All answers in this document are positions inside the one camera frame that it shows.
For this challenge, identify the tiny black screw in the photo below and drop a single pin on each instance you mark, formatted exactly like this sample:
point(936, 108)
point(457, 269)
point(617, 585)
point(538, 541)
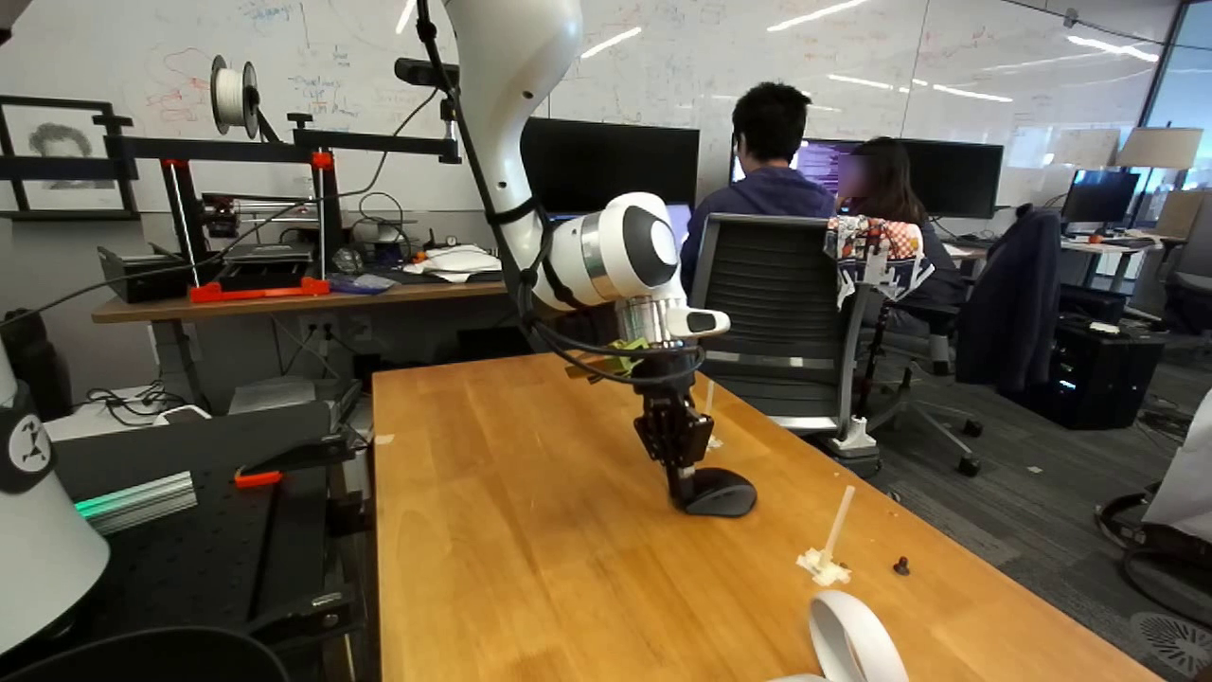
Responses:
point(899, 566)

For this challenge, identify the large black monitor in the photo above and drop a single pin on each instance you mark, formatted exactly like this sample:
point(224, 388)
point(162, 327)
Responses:
point(612, 164)

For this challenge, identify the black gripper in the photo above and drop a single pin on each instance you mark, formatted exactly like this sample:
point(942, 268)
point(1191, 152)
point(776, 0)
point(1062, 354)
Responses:
point(667, 423)

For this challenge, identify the black computer mouse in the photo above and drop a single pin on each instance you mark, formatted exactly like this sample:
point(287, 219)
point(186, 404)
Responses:
point(721, 495)

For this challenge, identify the grey mesh office chair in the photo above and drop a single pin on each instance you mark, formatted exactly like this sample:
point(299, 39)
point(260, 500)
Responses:
point(770, 316)

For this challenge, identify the small white plastic piece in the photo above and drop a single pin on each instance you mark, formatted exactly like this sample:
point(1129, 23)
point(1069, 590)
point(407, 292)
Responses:
point(822, 563)

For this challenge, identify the black computer tower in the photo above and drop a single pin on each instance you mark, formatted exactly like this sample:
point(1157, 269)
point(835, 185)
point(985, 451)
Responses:
point(1105, 372)

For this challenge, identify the small dark monitor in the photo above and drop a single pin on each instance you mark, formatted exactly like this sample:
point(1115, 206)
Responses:
point(1100, 196)

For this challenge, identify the black widescreen monitor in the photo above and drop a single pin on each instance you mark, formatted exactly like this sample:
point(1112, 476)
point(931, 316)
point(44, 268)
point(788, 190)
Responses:
point(957, 174)

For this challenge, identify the floral cloth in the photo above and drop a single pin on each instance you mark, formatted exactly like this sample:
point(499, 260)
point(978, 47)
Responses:
point(876, 255)

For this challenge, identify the grey box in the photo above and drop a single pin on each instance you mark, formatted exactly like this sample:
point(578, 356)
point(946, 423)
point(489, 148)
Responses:
point(269, 396)

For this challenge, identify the green lit metal bar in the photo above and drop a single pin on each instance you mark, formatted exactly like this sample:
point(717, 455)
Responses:
point(139, 500)

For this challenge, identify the white tape roll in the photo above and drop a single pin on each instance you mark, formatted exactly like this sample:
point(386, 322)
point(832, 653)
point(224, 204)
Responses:
point(852, 637)

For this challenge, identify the white paper stack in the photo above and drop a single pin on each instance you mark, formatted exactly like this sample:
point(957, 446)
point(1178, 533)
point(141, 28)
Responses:
point(452, 263)

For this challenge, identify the wooden side desk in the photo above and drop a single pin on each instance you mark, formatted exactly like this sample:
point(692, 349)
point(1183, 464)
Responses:
point(314, 302)

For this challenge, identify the person with long hair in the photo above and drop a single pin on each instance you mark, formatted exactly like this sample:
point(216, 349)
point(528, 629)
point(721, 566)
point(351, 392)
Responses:
point(884, 174)

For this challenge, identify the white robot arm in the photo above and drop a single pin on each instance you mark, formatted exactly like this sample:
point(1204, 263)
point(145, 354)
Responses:
point(506, 79)

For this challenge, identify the red black 3D printer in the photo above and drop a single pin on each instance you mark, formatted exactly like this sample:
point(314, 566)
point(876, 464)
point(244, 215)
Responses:
point(260, 269)

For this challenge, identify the person in blue shirt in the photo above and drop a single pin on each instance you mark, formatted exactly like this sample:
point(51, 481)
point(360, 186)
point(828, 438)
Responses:
point(764, 190)

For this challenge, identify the black picture frame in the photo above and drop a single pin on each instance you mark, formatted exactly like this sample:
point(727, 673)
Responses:
point(57, 156)

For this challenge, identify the white filament spool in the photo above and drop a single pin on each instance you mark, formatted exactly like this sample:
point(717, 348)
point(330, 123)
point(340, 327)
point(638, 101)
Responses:
point(234, 96)

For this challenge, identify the dark jacket on chair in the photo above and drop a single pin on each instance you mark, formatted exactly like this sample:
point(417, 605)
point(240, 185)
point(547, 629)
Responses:
point(1010, 306)

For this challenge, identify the purple lit monitor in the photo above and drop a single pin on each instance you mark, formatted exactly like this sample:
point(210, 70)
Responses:
point(822, 164)

